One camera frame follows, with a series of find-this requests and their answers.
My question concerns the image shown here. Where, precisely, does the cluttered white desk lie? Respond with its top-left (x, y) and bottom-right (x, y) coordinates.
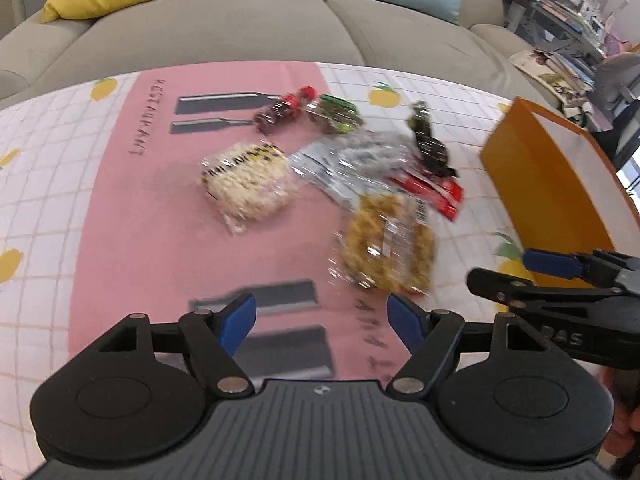
top-left (482, 0), bottom-right (623, 61)

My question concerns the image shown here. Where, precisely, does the red snack packet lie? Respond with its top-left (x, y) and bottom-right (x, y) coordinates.
top-left (392, 172), bottom-right (464, 222)

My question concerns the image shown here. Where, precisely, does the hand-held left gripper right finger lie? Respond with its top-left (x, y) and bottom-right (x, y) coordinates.
top-left (386, 292), bottom-right (556, 396)

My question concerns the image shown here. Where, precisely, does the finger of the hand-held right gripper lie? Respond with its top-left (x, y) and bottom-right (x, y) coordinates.
top-left (466, 267), bottom-right (640, 312)
top-left (521, 248), bottom-right (640, 291)

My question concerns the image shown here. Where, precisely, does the rice cracker packet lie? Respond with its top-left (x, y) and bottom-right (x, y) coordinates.
top-left (199, 140), bottom-right (302, 234)

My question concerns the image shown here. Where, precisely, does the dark snack packet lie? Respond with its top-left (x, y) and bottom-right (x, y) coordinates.
top-left (405, 101), bottom-right (459, 179)

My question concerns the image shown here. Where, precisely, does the grey chair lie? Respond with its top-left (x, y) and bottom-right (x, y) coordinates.
top-left (591, 52), bottom-right (640, 132)

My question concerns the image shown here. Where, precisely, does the stack of books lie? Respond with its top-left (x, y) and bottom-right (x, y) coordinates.
top-left (547, 50), bottom-right (599, 88)

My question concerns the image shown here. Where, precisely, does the person's right hand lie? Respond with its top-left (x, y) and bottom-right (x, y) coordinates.
top-left (600, 366), bottom-right (640, 467)

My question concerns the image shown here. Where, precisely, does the beige sofa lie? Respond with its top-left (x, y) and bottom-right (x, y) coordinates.
top-left (0, 0), bottom-right (566, 111)

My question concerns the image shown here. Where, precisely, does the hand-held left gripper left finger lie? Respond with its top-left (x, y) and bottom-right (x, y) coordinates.
top-left (95, 292), bottom-right (259, 396)

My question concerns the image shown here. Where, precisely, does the yellow snack packet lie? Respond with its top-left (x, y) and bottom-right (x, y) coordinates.
top-left (327, 192), bottom-right (439, 296)

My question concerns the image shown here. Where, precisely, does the small red-capped bottle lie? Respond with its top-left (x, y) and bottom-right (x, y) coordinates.
top-left (253, 86), bottom-right (319, 135)

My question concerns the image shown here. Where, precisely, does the clear packet of white candies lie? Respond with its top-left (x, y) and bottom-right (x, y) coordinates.
top-left (290, 132), bottom-right (417, 207)

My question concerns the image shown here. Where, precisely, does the green label snack packet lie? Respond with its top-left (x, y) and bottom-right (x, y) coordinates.
top-left (306, 94), bottom-right (365, 135)

